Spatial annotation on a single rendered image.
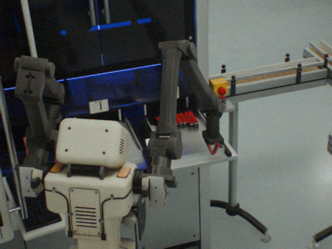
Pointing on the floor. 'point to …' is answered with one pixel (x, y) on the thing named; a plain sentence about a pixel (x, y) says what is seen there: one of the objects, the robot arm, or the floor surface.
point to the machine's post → (204, 210)
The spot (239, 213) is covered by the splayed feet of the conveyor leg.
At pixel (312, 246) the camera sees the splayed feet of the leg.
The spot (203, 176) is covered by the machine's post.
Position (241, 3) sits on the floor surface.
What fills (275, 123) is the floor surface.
